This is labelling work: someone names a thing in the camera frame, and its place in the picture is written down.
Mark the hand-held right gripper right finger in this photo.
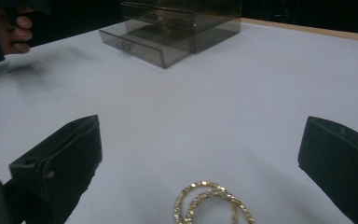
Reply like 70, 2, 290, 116
297, 116, 358, 224

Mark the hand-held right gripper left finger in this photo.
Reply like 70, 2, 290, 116
8, 114, 103, 224

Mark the gold chain bracelet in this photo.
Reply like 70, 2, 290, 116
185, 189, 256, 224
172, 180, 228, 224

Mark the smoky clear plastic drawer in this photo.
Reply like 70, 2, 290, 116
98, 19, 198, 70

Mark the smoky clear drawer organiser case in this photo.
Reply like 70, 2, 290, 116
119, 0, 242, 54

